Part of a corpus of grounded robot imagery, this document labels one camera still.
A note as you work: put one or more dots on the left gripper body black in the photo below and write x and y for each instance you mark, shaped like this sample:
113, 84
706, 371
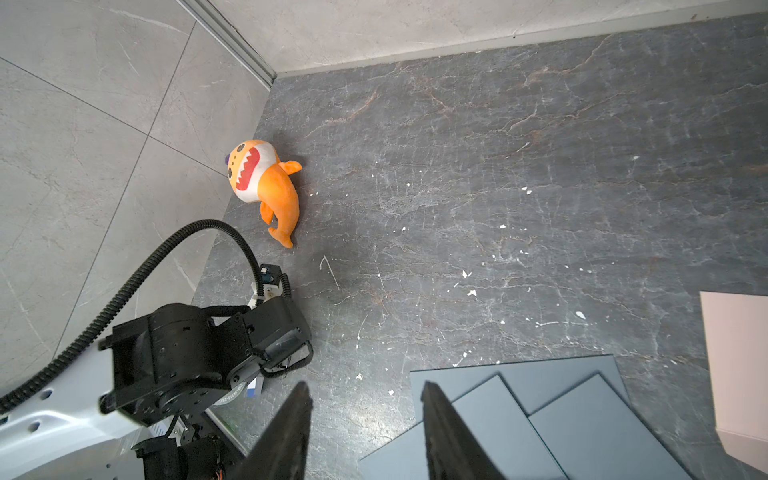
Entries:
178, 360

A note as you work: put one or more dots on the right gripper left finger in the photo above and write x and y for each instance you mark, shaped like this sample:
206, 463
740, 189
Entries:
281, 451

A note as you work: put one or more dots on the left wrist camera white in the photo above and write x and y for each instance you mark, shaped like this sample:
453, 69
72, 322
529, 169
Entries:
274, 283

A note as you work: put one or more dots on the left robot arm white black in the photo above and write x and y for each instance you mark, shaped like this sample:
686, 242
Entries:
64, 416

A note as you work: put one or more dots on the pink envelope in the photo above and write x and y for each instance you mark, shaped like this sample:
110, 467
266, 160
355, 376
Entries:
736, 342

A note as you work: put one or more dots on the white blue letter paper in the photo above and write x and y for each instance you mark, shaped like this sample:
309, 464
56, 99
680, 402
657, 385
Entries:
255, 387

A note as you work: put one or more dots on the orange shark plush toy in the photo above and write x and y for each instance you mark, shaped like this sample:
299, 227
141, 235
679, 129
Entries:
258, 175

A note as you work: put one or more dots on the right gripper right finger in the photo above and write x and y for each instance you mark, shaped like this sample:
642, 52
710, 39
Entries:
452, 451

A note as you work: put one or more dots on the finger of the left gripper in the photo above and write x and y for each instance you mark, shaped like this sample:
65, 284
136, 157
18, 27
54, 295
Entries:
279, 330

